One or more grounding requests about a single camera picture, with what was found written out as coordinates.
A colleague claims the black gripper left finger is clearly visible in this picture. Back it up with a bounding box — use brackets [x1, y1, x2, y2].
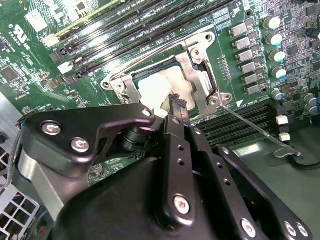
[14, 94, 198, 224]

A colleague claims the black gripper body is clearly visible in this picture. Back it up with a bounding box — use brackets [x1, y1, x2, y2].
[53, 154, 291, 240]

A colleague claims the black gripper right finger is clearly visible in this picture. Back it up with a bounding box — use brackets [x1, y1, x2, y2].
[178, 96, 313, 240]

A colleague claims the metal locking lever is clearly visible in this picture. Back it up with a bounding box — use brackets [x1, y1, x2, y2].
[108, 41, 188, 85]
[216, 103, 302, 160]

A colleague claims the metal socket cover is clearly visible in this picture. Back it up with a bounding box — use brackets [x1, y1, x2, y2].
[119, 48, 221, 118]

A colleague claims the silver CPU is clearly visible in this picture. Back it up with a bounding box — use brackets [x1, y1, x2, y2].
[131, 57, 201, 118]

